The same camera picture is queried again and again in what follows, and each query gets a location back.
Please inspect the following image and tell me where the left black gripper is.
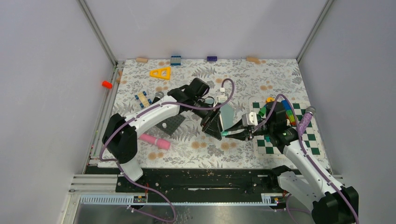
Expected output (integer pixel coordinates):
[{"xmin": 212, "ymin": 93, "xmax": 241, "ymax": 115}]
[{"xmin": 191, "ymin": 97, "xmax": 222, "ymax": 140}]

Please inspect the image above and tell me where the green white glue stick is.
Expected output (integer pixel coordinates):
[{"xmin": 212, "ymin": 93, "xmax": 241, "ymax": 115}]
[{"xmin": 221, "ymin": 131, "xmax": 231, "ymax": 136}]

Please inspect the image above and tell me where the light blue envelope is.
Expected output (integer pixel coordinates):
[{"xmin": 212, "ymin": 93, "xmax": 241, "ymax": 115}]
[{"xmin": 205, "ymin": 97, "xmax": 234, "ymax": 131}]

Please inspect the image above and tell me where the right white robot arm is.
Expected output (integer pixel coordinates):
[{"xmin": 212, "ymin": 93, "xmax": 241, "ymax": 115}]
[{"xmin": 227, "ymin": 99, "xmax": 359, "ymax": 224}]

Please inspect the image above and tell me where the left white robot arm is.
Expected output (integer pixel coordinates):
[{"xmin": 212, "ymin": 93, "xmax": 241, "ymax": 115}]
[{"xmin": 101, "ymin": 78, "xmax": 222, "ymax": 192}]

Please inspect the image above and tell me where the blue green lego block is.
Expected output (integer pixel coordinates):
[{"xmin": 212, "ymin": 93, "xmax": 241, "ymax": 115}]
[{"xmin": 258, "ymin": 105, "xmax": 267, "ymax": 118}]

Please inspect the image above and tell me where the floral table mat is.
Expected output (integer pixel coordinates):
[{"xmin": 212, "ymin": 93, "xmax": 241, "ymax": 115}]
[{"xmin": 113, "ymin": 59, "xmax": 308, "ymax": 169}]

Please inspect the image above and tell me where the grey lego baseplate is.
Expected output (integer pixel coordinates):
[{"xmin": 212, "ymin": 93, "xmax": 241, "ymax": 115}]
[{"xmin": 156, "ymin": 114, "xmax": 186, "ymax": 136}]

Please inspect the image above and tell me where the rainbow lego brick stack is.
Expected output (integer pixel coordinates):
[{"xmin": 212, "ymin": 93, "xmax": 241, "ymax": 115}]
[{"xmin": 281, "ymin": 100, "xmax": 296, "ymax": 126}]

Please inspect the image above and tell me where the green white chessboard mat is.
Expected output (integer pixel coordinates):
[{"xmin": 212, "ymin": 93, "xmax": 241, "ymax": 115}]
[{"xmin": 253, "ymin": 102, "xmax": 325, "ymax": 159}]

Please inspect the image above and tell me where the dark purple lego brick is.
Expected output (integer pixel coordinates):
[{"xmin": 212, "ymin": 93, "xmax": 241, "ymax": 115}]
[{"xmin": 206, "ymin": 56, "xmax": 218, "ymax": 62}]

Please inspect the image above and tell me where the right wooden cylinder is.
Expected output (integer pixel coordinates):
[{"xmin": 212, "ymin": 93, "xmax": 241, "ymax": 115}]
[{"xmin": 246, "ymin": 57, "xmax": 261, "ymax": 64}]

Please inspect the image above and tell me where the wooden cylinder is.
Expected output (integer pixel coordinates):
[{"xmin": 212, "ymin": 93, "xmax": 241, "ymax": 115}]
[
  {"xmin": 246, "ymin": 57, "xmax": 261, "ymax": 64},
  {"xmin": 135, "ymin": 57, "xmax": 148, "ymax": 63}
]

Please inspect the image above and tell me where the wooden toy car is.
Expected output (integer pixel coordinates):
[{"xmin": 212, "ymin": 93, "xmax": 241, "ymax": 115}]
[{"xmin": 134, "ymin": 91, "xmax": 152, "ymax": 109}]

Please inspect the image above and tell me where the yellow triangle toy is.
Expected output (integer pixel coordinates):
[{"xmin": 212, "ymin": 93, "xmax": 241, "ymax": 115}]
[{"xmin": 149, "ymin": 67, "xmax": 171, "ymax": 80}]

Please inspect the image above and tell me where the blue lego brick stack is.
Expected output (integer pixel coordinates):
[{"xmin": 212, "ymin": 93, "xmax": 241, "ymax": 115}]
[{"xmin": 170, "ymin": 56, "xmax": 182, "ymax": 66}]

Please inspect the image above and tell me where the left wooden cylinder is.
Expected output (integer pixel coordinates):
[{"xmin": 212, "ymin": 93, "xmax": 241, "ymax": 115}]
[{"xmin": 135, "ymin": 57, "xmax": 148, "ymax": 63}]

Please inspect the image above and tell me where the orange red cap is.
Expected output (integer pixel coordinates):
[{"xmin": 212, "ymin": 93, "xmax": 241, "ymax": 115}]
[{"xmin": 101, "ymin": 81, "xmax": 113, "ymax": 89}]

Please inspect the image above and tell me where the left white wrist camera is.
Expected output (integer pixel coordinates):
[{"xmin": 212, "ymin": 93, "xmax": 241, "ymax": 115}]
[{"xmin": 214, "ymin": 87, "xmax": 229, "ymax": 105}]

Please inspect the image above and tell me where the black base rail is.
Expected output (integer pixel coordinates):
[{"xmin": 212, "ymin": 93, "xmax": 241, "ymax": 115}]
[{"xmin": 115, "ymin": 167, "xmax": 313, "ymax": 203}]

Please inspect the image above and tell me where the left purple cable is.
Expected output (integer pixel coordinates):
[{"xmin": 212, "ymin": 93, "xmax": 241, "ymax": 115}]
[{"xmin": 99, "ymin": 78, "xmax": 236, "ymax": 224}]

